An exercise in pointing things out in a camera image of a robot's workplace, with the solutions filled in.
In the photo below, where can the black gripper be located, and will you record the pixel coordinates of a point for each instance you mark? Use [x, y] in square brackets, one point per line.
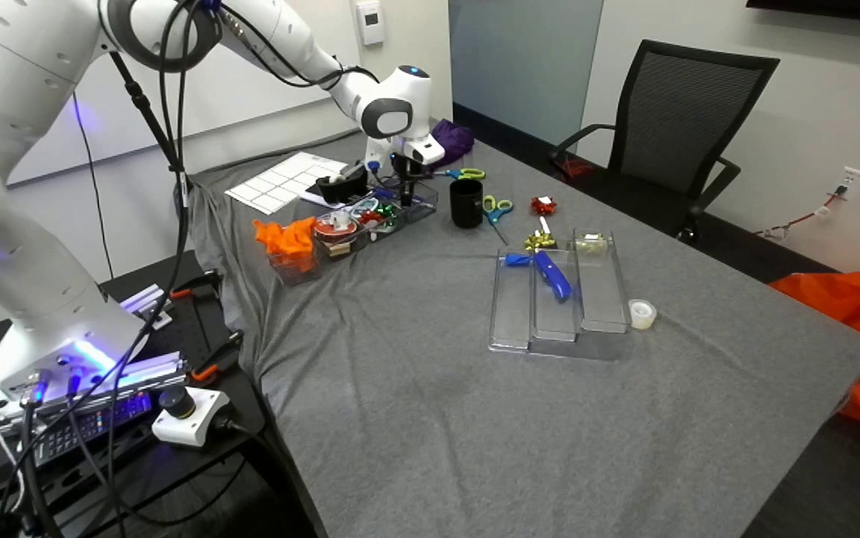
[409, 167]

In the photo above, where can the black cup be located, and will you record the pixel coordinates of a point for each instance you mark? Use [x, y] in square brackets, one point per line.
[467, 205]

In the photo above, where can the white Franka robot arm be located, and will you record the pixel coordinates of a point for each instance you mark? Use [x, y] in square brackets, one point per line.
[20, 70]

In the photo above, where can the clear flat plastic box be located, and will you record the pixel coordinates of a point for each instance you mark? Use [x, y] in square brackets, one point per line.
[418, 220]

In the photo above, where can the black open tray box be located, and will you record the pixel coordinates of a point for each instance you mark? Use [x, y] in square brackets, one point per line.
[340, 185]

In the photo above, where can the green gift bow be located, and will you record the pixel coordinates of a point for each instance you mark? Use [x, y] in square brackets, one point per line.
[388, 223]

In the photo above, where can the green blue scissors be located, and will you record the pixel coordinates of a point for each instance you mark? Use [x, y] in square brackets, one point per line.
[467, 173]

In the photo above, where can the purple folded umbrella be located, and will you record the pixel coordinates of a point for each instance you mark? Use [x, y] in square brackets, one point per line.
[455, 139]

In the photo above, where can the red round bowl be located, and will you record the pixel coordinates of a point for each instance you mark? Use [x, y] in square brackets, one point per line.
[334, 236]

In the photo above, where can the green yellow scissors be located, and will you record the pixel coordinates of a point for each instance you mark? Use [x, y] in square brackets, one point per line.
[497, 206]

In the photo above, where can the small blue piece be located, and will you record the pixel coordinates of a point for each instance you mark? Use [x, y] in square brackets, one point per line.
[515, 261]

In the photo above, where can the white label sheet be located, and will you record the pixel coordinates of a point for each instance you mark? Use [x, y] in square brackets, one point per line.
[285, 184]

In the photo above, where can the orange cloth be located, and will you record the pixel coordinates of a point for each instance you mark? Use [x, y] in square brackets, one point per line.
[288, 243]

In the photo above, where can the clear plastic container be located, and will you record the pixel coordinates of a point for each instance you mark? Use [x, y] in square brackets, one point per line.
[300, 270]

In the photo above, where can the gold gift bow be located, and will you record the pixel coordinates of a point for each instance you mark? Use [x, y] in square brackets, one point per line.
[537, 239]

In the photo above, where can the blue clip tool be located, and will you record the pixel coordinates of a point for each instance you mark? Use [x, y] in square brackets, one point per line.
[552, 275]

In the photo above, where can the frosted glass panel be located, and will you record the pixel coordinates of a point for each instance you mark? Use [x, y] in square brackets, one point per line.
[524, 61]

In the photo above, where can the clear plastic tray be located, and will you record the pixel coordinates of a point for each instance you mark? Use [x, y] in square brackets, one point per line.
[597, 294]

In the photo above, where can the grey tablecloth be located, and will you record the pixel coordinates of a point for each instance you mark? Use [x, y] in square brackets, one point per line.
[509, 418]

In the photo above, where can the white tape roll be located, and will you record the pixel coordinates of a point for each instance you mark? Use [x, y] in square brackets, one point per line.
[643, 315]

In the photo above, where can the black tripod pole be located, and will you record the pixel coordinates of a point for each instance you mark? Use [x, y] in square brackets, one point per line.
[150, 124]

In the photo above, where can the black mesh office chair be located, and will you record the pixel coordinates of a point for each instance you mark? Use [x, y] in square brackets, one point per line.
[685, 121]

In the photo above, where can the white emergency stop button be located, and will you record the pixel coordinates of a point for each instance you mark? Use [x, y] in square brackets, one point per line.
[192, 418]

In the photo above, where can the black robot cart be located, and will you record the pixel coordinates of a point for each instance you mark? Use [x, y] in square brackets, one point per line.
[200, 483]

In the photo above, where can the metal robot mounting base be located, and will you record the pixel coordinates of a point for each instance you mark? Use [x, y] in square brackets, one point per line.
[103, 391]

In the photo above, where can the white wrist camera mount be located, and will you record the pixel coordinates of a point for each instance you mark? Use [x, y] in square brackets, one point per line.
[428, 151]

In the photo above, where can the white wall thermostat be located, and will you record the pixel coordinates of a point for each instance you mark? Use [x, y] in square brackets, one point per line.
[370, 22]

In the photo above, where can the white wall whiteboard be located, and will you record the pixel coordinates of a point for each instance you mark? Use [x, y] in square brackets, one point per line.
[240, 100]

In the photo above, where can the silver metal bracket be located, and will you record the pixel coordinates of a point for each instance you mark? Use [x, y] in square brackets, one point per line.
[146, 302]

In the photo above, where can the white wall socket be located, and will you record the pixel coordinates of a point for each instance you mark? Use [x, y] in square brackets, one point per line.
[852, 181]

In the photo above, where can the black wall television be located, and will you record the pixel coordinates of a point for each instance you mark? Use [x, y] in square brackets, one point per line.
[827, 7]

